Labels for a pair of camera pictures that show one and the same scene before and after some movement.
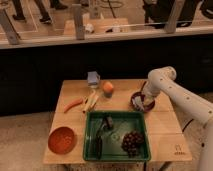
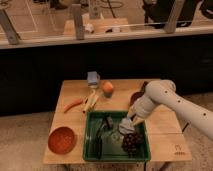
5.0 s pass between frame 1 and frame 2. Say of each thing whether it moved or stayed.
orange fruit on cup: stayed
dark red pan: stayed
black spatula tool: stayed
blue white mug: stayed
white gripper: moved
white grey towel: moved
